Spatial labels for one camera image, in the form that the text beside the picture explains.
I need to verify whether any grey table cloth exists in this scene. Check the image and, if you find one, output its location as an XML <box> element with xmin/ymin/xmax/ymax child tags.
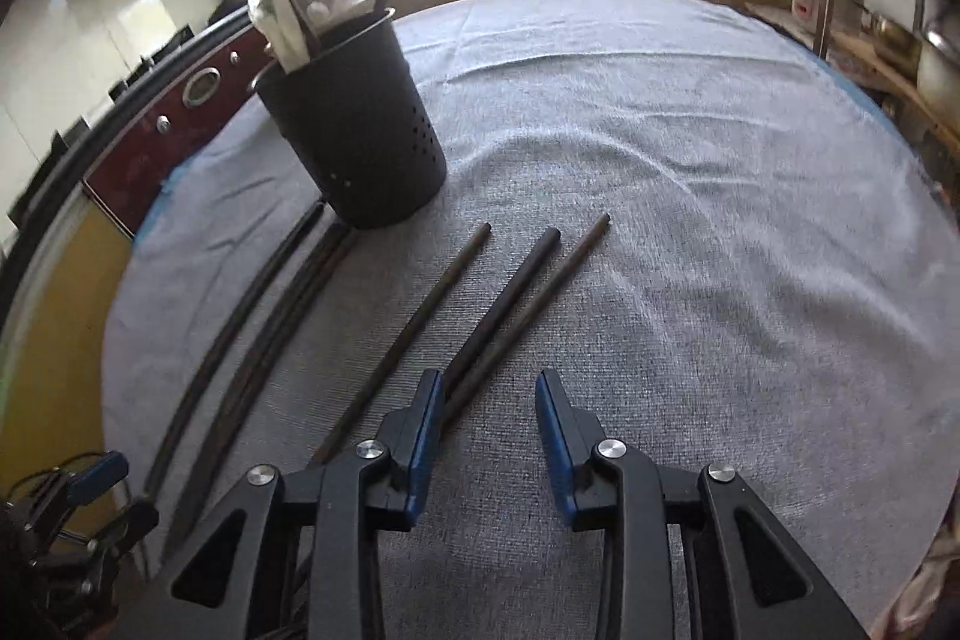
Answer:
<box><xmin>103</xmin><ymin>0</ymin><xmax>958</xmax><ymax>638</ymax></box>

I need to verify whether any gas stove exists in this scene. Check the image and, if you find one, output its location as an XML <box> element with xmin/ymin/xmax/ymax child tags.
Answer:
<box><xmin>6</xmin><ymin>24</ymin><xmax>197</xmax><ymax>229</ymax></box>

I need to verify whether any black perforated utensil holder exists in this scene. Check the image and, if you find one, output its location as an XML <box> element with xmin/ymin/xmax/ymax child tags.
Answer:
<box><xmin>252</xmin><ymin>8</ymin><xmax>448</xmax><ymax>229</ymax></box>

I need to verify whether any steel cooking pot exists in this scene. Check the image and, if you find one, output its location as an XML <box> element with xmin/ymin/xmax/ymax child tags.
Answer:
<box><xmin>916</xmin><ymin>13</ymin><xmax>960</xmax><ymax>128</ymax></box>

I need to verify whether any metal storage rack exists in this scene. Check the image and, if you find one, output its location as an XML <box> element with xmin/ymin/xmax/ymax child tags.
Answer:
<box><xmin>812</xmin><ymin>0</ymin><xmax>960</xmax><ymax>163</ymax></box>

